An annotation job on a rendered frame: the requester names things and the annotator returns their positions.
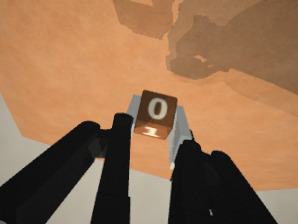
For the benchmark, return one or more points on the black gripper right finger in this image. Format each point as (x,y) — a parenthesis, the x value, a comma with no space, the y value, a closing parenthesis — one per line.
(232,199)

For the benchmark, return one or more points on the dark brown cube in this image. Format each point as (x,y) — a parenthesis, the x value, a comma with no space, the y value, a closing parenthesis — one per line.
(156,115)

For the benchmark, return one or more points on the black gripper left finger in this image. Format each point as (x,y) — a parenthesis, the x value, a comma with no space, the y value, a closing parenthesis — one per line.
(33,194)

